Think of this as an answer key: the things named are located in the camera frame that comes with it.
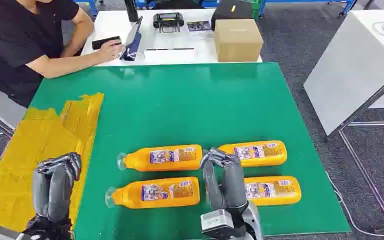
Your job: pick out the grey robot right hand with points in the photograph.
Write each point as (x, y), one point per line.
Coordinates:
(231, 185)

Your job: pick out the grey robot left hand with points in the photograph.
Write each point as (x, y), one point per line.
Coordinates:
(54, 188)

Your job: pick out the person's right hand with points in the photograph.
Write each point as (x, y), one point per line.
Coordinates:
(110, 51)

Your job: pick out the black phone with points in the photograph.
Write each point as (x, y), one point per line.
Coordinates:
(101, 42)

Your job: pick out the orange drink bottle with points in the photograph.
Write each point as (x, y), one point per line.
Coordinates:
(274, 190)
(258, 153)
(159, 193)
(165, 158)

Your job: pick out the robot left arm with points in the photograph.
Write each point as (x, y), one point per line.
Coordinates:
(49, 230)

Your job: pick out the tablet in blue case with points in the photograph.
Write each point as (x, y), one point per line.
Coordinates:
(133, 41)

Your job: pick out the black flask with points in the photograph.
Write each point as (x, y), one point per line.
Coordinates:
(131, 10)

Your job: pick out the yellow plastic sheet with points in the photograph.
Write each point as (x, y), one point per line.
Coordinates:
(29, 142)

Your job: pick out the white desk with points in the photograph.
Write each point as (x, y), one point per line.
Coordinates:
(165, 41)

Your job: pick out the black handheld controller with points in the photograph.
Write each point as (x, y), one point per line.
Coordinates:
(168, 20)

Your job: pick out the black bag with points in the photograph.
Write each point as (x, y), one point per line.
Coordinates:
(178, 4)

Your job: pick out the green table mat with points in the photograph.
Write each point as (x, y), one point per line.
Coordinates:
(185, 102)

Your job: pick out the printed booklet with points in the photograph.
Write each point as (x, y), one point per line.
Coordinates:
(199, 27)

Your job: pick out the person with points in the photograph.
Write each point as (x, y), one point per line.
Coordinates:
(13, 36)

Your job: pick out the black carry case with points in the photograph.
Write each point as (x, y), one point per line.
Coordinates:
(228, 11)

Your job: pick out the brown cardboard box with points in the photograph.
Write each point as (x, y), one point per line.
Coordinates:
(238, 41)

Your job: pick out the green crate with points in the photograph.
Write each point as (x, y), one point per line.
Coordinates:
(256, 10)

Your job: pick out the white side table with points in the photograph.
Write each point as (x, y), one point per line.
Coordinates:
(351, 69)

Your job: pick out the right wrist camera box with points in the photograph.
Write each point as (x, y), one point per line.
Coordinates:
(216, 222)

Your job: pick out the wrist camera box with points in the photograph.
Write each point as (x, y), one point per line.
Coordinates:
(0, 234)
(216, 222)

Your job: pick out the blue metal cart frame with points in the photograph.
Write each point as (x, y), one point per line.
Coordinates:
(304, 1)
(91, 5)

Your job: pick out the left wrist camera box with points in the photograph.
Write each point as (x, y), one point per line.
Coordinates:
(0, 234)

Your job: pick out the metal table frame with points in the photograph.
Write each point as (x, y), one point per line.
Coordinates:
(367, 179)

